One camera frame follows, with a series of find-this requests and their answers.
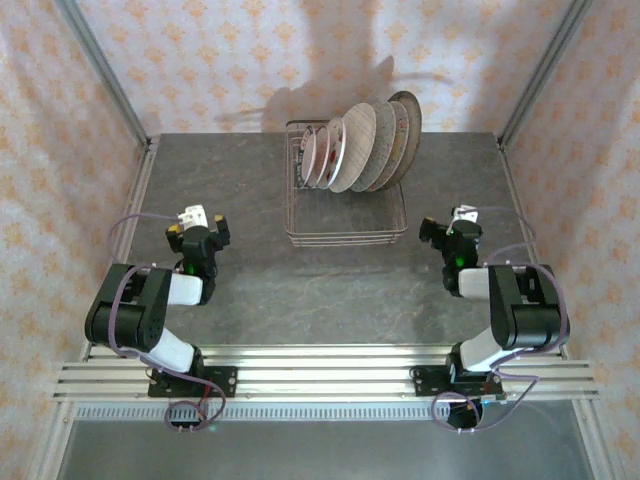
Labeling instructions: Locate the aluminium table side rail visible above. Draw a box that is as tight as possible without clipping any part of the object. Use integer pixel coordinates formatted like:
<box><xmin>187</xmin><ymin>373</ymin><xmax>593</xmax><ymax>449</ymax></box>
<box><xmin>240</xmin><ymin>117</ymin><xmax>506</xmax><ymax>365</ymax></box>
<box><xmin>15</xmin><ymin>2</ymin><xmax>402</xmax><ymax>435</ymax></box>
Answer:
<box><xmin>498</xmin><ymin>139</ymin><xmax>572</xmax><ymax>360</ymax></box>
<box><xmin>79</xmin><ymin>134</ymin><xmax>160</xmax><ymax>362</ymax></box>

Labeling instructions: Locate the metal wire dish rack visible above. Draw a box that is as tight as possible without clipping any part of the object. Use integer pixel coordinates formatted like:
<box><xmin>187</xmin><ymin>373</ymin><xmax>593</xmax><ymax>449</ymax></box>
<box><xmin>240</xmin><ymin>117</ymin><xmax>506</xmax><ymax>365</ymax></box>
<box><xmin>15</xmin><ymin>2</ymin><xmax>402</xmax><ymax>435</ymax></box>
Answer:
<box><xmin>283</xmin><ymin>118</ymin><xmax>409</xmax><ymax>250</ymax></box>

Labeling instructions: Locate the small plate with red print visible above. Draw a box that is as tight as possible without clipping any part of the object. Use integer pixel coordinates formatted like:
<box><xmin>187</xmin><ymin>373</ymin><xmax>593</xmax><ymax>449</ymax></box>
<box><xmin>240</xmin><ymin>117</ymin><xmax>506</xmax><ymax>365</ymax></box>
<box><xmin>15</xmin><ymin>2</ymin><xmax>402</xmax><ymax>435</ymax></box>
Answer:
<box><xmin>304</xmin><ymin>124</ymin><xmax>332</xmax><ymax>189</ymax></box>

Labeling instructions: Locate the watermelon print plate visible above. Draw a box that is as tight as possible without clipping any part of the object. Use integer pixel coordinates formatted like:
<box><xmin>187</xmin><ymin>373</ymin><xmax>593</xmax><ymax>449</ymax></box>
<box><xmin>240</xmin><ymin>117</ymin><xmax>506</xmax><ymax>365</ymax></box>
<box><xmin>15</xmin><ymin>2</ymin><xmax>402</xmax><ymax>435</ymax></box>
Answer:
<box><xmin>313</xmin><ymin>117</ymin><xmax>349</xmax><ymax>190</ymax></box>

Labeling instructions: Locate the brown speckled plate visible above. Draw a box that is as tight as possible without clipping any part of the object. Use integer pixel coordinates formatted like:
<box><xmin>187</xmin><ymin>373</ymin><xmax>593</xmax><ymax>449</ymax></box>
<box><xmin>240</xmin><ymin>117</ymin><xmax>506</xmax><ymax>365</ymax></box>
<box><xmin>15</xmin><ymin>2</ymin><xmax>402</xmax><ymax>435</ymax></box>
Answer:
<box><xmin>387</xmin><ymin>90</ymin><xmax>424</xmax><ymax>187</ymax></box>

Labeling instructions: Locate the cream plate with blue lines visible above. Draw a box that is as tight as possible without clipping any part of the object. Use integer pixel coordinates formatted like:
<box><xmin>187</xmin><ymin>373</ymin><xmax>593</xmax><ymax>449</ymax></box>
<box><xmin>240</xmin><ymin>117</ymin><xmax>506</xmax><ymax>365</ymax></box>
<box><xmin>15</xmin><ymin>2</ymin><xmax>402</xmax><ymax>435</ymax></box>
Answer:
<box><xmin>327</xmin><ymin>102</ymin><xmax>379</xmax><ymax>194</ymax></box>

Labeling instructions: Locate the grey metal panel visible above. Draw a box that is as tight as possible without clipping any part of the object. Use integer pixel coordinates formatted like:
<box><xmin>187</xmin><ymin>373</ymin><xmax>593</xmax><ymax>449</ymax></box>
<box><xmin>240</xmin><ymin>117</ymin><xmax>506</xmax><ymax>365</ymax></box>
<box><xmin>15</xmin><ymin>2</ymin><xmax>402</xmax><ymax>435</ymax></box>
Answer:
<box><xmin>54</xmin><ymin>418</ymin><xmax>597</xmax><ymax>480</ymax></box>

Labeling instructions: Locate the purple cable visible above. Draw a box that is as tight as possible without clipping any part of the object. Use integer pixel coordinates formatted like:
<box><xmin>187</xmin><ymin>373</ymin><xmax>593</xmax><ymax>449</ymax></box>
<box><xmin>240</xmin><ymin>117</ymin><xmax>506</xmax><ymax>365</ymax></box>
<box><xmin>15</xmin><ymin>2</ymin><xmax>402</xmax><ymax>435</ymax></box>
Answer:
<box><xmin>430</xmin><ymin>205</ymin><xmax>571</xmax><ymax>435</ymax></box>
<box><xmin>108</xmin><ymin>212</ymin><xmax>226</xmax><ymax>435</ymax></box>

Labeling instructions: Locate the grey slotted cable duct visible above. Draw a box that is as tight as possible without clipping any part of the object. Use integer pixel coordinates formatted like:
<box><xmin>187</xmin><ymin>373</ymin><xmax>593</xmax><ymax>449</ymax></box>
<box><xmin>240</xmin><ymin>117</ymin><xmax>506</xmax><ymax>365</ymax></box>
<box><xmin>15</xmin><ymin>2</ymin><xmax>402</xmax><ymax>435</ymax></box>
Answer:
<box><xmin>74</xmin><ymin>402</ymin><xmax>567</xmax><ymax>422</ymax></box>

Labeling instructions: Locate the aluminium frame post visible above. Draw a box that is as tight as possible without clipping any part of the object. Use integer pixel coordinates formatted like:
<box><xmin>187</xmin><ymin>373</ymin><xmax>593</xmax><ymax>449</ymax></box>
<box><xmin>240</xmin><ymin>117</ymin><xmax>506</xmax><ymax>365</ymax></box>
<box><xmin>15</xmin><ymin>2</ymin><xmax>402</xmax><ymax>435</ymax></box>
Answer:
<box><xmin>497</xmin><ymin>0</ymin><xmax>597</xmax><ymax>150</ymax></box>
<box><xmin>53</xmin><ymin>0</ymin><xmax>152</xmax><ymax>150</ymax></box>

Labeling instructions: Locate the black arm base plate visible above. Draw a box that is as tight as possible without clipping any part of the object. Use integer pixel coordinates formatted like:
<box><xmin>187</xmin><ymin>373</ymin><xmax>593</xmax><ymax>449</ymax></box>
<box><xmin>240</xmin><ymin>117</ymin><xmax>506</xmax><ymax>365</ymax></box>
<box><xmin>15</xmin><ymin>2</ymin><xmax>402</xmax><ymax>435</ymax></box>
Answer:
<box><xmin>148</xmin><ymin>366</ymin><xmax>239</xmax><ymax>400</ymax></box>
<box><xmin>409</xmin><ymin>366</ymin><xmax>505</xmax><ymax>400</ymax></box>

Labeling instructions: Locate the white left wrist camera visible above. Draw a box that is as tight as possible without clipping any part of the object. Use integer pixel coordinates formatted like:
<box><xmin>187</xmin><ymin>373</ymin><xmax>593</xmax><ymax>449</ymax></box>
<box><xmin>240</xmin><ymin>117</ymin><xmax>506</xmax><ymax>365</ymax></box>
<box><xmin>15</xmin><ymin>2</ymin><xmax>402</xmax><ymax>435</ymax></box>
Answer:
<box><xmin>177</xmin><ymin>203</ymin><xmax>209</xmax><ymax>227</ymax></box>

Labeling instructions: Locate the aluminium mounting rail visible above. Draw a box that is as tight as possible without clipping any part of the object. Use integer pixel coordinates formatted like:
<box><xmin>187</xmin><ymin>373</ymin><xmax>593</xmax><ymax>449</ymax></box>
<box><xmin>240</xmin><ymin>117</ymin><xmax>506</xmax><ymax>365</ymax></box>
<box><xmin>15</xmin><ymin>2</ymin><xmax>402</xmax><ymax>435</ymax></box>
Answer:
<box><xmin>52</xmin><ymin>343</ymin><xmax>601</xmax><ymax>402</ymax></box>

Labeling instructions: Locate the plate with multicolour squiggles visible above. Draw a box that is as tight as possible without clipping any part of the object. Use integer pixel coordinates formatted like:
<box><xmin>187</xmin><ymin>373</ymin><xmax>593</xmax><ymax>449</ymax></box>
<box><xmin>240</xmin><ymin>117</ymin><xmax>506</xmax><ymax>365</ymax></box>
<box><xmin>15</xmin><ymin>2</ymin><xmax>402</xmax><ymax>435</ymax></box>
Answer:
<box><xmin>383</xmin><ymin>99</ymin><xmax>412</xmax><ymax>191</ymax></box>

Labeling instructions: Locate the plate with dark blue speckles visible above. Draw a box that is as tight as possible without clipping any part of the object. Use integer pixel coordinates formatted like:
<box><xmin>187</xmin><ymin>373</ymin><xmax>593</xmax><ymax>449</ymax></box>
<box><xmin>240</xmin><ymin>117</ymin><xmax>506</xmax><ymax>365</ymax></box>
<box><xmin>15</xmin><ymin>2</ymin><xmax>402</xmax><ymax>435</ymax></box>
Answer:
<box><xmin>368</xmin><ymin>102</ymin><xmax>399</xmax><ymax>194</ymax></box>

